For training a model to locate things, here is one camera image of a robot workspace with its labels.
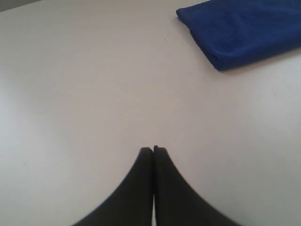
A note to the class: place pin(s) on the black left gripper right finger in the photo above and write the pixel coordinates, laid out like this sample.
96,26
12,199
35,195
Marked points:
176,202

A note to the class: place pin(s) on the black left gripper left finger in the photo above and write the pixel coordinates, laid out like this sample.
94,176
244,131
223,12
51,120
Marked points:
131,204

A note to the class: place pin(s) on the blue towel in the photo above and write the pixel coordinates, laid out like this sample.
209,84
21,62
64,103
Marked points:
234,33

